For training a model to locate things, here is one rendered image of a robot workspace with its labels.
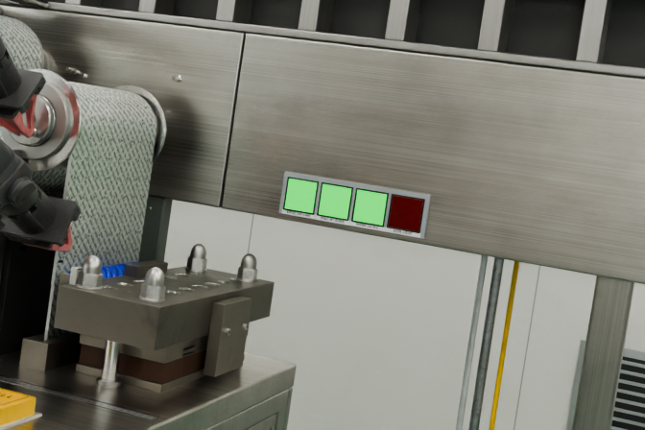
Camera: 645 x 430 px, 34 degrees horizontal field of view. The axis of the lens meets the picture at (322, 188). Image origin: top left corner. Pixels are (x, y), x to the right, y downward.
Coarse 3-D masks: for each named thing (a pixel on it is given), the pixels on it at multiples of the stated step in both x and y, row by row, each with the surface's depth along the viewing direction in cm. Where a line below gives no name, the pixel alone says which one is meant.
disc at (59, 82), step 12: (48, 72) 149; (60, 84) 149; (72, 96) 148; (72, 108) 148; (72, 120) 148; (0, 132) 152; (72, 132) 148; (72, 144) 148; (60, 156) 149; (36, 168) 150; (48, 168) 149
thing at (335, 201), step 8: (328, 192) 169; (336, 192) 168; (344, 192) 168; (328, 200) 169; (336, 200) 168; (344, 200) 168; (320, 208) 169; (328, 208) 169; (336, 208) 168; (344, 208) 168; (336, 216) 168; (344, 216) 168
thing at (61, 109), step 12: (48, 84) 148; (48, 96) 148; (60, 96) 148; (60, 108) 148; (60, 120) 148; (60, 132) 148; (12, 144) 150; (48, 144) 148; (60, 144) 148; (24, 156) 150; (36, 156) 149; (48, 156) 149
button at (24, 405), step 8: (0, 392) 126; (8, 392) 127; (0, 400) 123; (8, 400) 123; (16, 400) 124; (24, 400) 124; (32, 400) 126; (0, 408) 120; (8, 408) 121; (16, 408) 123; (24, 408) 124; (32, 408) 126; (0, 416) 120; (8, 416) 121; (16, 416) 123; (24, 416) 125; (0, 424) 120
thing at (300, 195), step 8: (288, 184) 171; (296, 184) 171; (304, 184) 170; (312, 184) 170; (288, 192) 171; (296, 192) 171; (304, 192) 170; (312, 192) 170; (288, 200) 171; (296, 200) 171; (304, 200) 170; (312, 200) 170; (288, 208) 171; (296, 208) 171; (304, 208) 170; (312, 208) 170
